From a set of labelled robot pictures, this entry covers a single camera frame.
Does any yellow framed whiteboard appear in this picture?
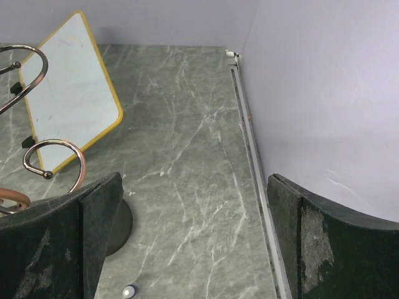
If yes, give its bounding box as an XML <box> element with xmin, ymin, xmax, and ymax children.
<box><xmin>9</xmin><ymin>10</ymin><xmax>124</xmax><ymax>174</ymax></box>

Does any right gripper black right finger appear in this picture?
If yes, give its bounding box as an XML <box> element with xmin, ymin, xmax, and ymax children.
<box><xmin>267</xmin><ymin>174</ymin><xmax>398</xmax><ymax>298</ymax></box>

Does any copper wire wine glass rack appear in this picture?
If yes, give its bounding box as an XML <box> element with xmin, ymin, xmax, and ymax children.
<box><xmin>0</xmin><ymin>44</ymin><xmax>134</xmax><ymax>257</ymax></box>

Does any small white blue cap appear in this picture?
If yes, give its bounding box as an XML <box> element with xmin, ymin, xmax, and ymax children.
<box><xmin>122</xmin><ymin>285</ymin><xmax>137</xmax><ymax>299</ymax></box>

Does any aluminium table edge rail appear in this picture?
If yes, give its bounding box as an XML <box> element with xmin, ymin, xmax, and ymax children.
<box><xmin>226</xmin><ymin>50</ymin><xmax>292</xmax><ymax>299</ymax></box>

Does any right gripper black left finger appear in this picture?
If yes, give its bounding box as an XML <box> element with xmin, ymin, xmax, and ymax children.
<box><xmin>1</xmin><ymin>172</ymin><xmax>123</xmax><ymax>298</ymax></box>

